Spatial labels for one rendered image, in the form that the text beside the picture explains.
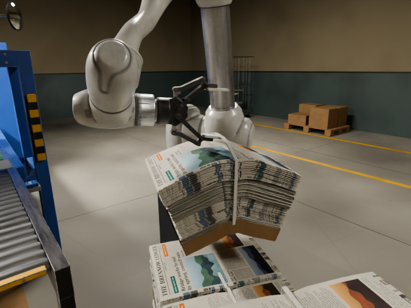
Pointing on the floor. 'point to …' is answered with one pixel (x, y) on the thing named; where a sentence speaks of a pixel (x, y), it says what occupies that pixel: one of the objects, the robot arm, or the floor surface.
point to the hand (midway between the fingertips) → (222, 112)
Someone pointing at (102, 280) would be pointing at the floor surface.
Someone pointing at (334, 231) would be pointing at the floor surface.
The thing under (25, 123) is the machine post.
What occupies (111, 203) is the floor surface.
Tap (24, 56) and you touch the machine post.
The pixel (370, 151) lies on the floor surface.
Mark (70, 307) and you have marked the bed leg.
